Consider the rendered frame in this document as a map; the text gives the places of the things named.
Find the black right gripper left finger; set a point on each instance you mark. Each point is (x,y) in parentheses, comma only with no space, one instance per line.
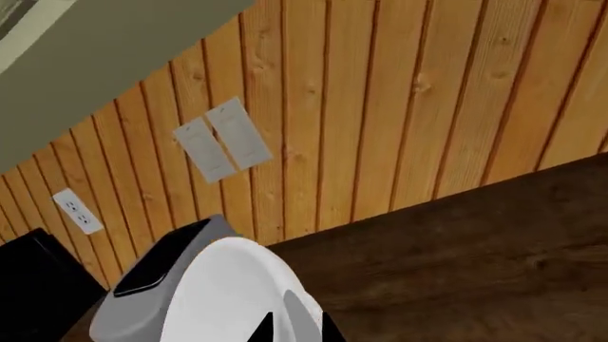
(265,330)

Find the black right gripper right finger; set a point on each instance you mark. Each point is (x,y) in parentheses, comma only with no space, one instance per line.
(332,329)

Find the large white bowl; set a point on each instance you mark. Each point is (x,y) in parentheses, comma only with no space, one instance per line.
(228,285)

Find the grey toaster with black top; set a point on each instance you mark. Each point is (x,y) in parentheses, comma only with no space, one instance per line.
(147,285)

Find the black appliance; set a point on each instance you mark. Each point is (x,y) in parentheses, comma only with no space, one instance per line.
(38,285)

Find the white double light switch plate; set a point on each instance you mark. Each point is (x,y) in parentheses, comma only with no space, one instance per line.
(222,139)

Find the white wall power outlet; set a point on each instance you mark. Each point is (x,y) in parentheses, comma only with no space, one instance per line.
(77,211)

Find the olive green wall cabinet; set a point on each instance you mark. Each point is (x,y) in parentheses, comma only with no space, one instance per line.
(90,53)

